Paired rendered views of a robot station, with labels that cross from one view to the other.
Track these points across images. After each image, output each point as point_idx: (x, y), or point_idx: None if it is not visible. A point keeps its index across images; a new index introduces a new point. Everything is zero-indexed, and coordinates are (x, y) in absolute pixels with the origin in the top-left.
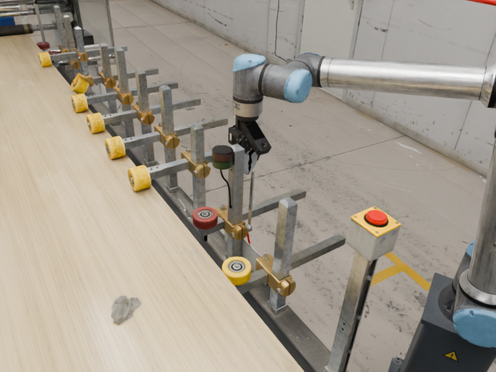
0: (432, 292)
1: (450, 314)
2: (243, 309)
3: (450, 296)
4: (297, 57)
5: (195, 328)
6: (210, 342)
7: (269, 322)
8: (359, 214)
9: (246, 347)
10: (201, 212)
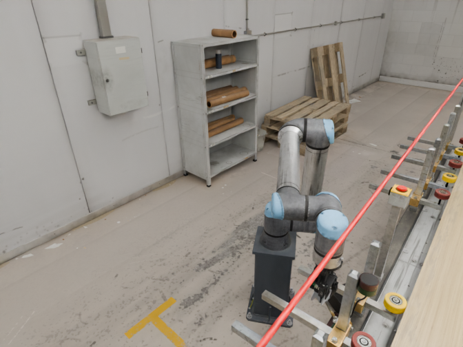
0: (271, 253)
1: (287, 244)
2: (420, 288)
3: (281, 240)
4: (282, 204)
5: (455, 306)
6: (454, 295)
7: (368, 316)
8: (404, 193)
9: (439, 280)
10: (364, 345)
